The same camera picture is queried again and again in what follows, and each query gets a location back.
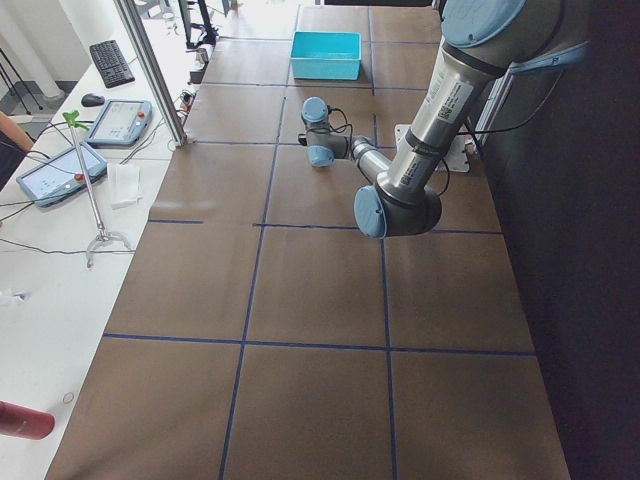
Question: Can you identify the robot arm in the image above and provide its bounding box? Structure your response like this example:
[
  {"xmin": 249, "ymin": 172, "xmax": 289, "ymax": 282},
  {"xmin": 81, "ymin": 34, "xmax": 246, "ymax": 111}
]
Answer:
[{"xmin": 299, "ymin": 1, "xmax": 592, "ymax": 238}]

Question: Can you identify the turquoise plastic bin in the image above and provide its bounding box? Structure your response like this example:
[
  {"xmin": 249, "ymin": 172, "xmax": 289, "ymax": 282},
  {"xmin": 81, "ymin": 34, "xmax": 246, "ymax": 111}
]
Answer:
[{"xmin": 290, "ymin": 31, "xmax": 362, "ymax": 81}]

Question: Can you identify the white folded cloth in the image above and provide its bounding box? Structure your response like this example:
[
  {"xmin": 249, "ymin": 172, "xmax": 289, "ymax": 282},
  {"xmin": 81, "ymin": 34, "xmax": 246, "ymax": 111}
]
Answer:
[{"xmin": 107, "ymin": 163, "xmax": 141, "ymax": 209}]

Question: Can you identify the small metal cup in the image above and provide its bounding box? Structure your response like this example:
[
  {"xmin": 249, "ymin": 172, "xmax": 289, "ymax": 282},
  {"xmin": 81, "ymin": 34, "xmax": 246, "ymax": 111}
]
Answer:
[{"xmin": 195, "ymin": 47, "xmax": 209, "ymax": 64}]

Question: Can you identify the far teach pendant tablet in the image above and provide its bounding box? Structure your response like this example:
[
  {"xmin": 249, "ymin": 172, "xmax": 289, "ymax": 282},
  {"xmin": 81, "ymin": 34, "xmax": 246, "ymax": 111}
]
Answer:
[{"xmin": 85, "ymin": 99, "xmax": 152, "ymax": 148}]

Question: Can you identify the teach pendant tablet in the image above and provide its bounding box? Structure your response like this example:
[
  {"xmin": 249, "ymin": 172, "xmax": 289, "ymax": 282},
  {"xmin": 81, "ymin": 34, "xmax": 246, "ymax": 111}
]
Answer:
[
  {"xmin": 85, "ymin": 99, "xmax": 152, "ymax": 148},
  {"xmin": 16, "ymin": 147, "xmax": 86, "ymax": 208}
]

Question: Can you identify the near teach pendant tablet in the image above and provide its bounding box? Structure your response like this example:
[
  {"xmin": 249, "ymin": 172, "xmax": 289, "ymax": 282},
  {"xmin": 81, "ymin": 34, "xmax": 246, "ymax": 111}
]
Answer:
[{"xmin": 16, "ymin": 147, "xmax": 86, "ymax": 208}]

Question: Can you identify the black keyboard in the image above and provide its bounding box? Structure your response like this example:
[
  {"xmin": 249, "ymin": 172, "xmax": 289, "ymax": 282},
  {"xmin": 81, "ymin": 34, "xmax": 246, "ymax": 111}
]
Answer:
[{"xmin": 89, "ymin": 40, "xmax": 135, "ymax": 88}]

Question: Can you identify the black computer mouse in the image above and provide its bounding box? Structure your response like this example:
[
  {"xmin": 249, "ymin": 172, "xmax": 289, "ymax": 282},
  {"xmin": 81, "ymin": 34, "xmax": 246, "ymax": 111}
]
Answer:
[{"xmin": 81, "ymin": 93, "xmax": 105, "ymax": 107}]

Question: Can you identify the metal reacher grabber stick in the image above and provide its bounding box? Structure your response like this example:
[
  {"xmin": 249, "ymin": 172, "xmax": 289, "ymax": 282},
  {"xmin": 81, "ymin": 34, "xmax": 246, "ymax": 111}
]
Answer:
[{"xmin": 62, "ymin": 110, "xmax": 133, "ymax": 269}]

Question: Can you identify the person in black clothes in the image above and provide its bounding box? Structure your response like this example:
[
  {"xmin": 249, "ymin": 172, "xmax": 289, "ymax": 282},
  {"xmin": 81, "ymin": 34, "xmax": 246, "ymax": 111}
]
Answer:
[{"xmin": 0, "ymin": 111, "xmax": 34, "ymax": 188}]

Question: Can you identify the red cylinder bottle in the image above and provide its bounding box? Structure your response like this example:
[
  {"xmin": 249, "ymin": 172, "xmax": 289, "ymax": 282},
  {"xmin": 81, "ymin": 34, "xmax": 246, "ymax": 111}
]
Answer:
[{"xmin": 0, "ymin": 401, "xmax": 55, "ymax": 440}]

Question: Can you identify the aluminium frame post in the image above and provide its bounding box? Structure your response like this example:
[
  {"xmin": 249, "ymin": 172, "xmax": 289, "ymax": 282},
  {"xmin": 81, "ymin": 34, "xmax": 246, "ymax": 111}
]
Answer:
[{"xmin": 114, "ymin": 0, "xmax": 187, "ymax": 147}]

